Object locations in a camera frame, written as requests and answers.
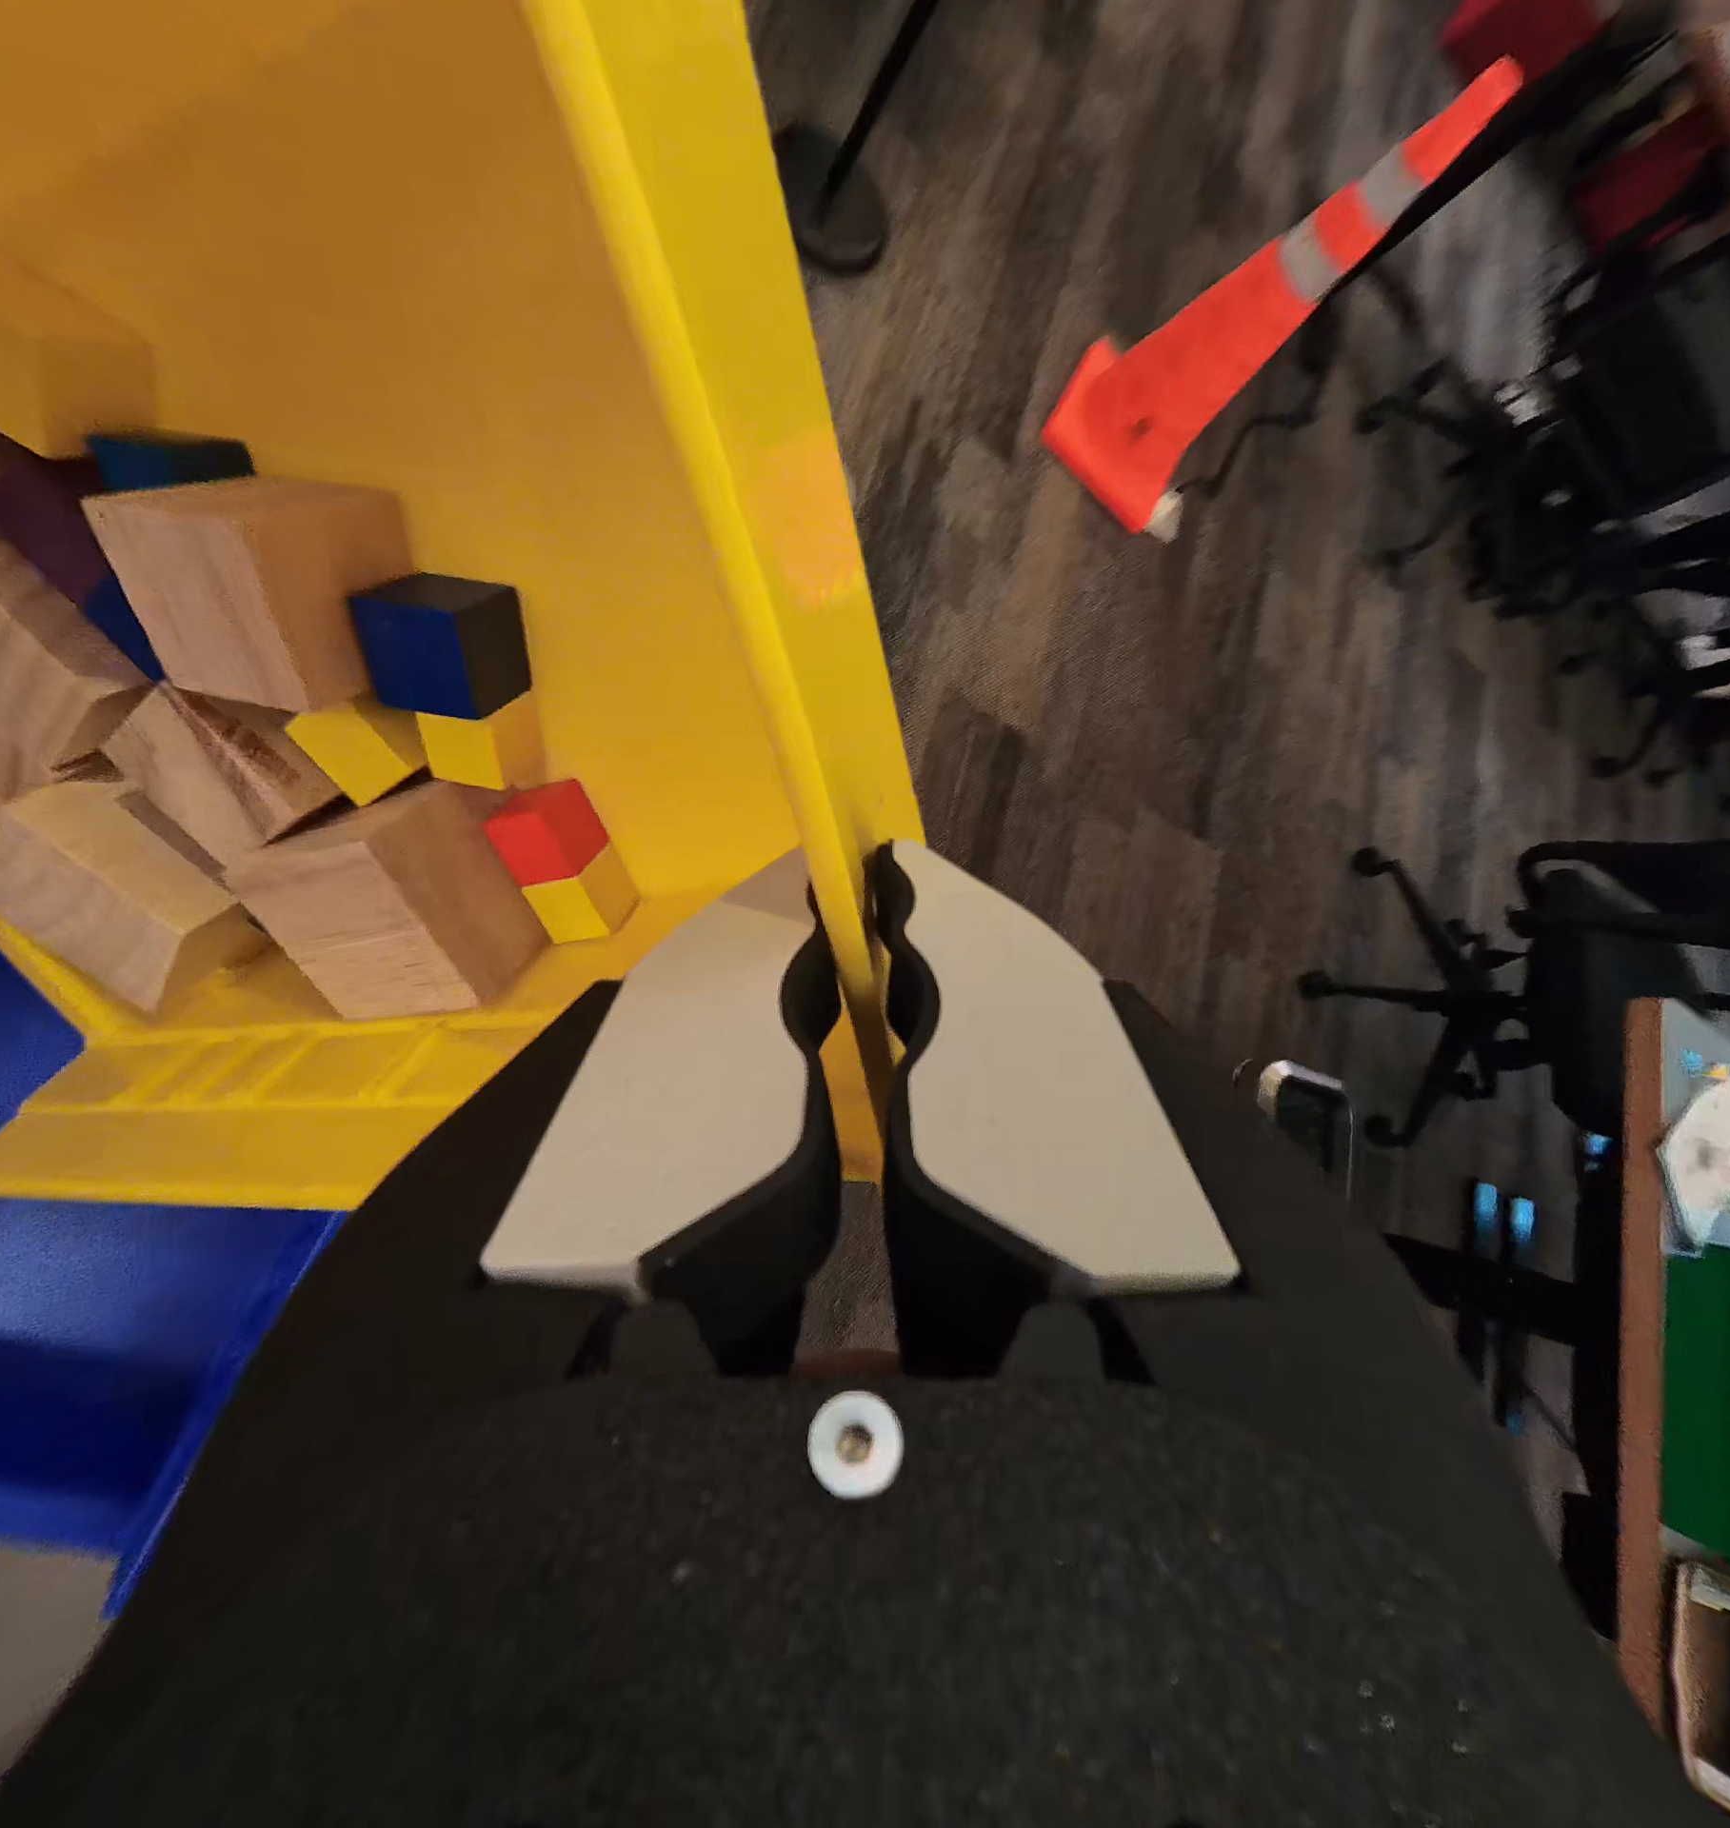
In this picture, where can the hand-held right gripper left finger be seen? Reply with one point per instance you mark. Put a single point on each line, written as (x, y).
(663, 1128)

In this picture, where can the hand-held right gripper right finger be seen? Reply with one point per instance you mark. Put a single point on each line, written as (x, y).
(1064, 1128)

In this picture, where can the blue plastic box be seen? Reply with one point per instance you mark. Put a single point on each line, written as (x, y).
(93, 1357)

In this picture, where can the pile of mixed wooden cubes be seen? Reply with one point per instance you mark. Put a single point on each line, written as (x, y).
(236, 586)

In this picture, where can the yellow plastic box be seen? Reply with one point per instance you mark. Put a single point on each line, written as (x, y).
(379, 214)

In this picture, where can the black office chair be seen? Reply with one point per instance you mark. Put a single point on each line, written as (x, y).
(1593, 985)
(1634, 471)

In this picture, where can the wooden table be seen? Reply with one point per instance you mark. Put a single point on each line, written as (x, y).
(1642, 1429)

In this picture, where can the orange traffic cone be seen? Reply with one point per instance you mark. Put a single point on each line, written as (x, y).
(1207, 342)

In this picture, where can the black tripod stand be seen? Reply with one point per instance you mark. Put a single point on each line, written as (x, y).
(842, 214)

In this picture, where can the red bag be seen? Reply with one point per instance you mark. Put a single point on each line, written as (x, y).
(1650, 185)
(1507, 28)

